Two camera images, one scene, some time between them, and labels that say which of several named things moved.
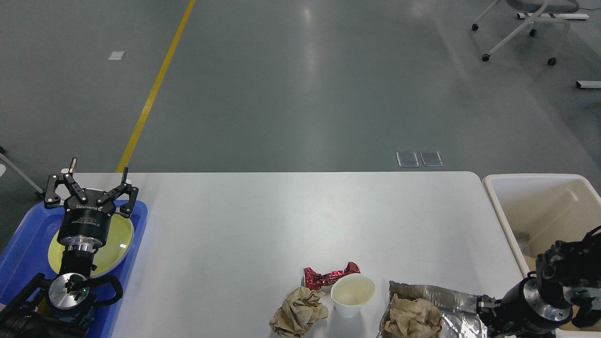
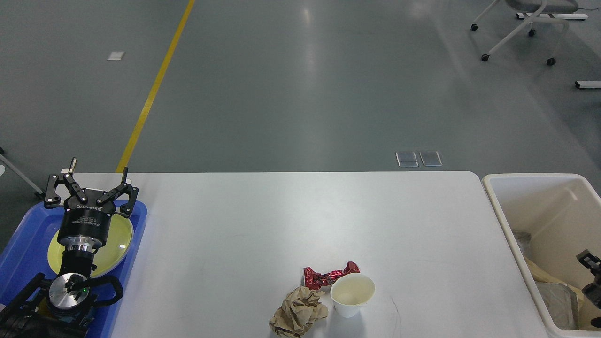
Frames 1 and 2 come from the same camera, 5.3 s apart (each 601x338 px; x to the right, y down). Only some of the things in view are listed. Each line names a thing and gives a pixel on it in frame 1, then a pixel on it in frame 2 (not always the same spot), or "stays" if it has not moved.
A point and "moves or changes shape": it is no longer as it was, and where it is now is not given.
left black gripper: (84, 226) stays
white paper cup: (350, 292) stays
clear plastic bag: (417, 311) moves or changes shape
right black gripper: (521, 311) -> (588, 259)
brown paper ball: (302, 307) stays
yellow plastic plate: (110, 256) stays
